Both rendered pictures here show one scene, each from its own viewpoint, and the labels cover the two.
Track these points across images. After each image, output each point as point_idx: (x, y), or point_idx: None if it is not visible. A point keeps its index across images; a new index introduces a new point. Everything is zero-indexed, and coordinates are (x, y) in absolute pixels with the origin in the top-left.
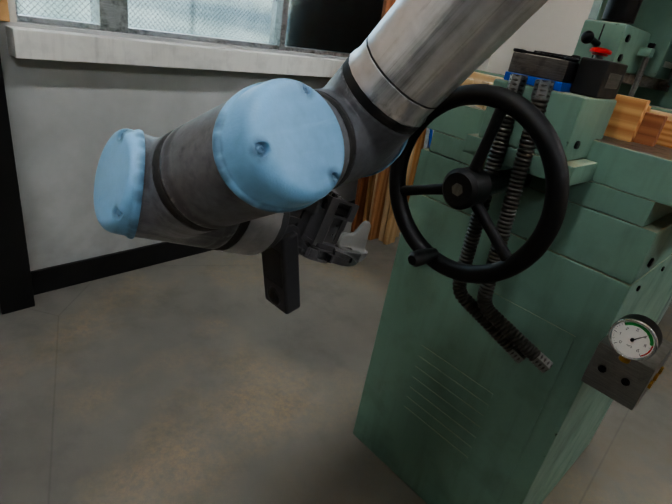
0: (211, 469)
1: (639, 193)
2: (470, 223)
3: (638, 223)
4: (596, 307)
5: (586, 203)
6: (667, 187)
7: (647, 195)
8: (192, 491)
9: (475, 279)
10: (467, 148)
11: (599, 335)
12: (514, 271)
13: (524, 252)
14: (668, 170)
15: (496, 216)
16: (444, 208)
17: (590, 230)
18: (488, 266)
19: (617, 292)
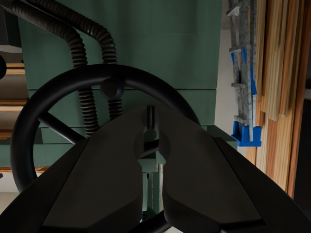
0: None
1: (52, 145)
2: (118, 112)
3: (44, 129)
4: (37, 64)
5: (77, 129)
6: (41, 153)
7: (48, 145)
8: None
9: (55, 82)
10: (152, 162)
11: (24, 44)
12: (21, 111)
13: (20, 135)
14: (46, 161)
15: (133, 97)
16: (179, 85)
17: (66, 114)
18: (51, 102)
19: (31, 81)
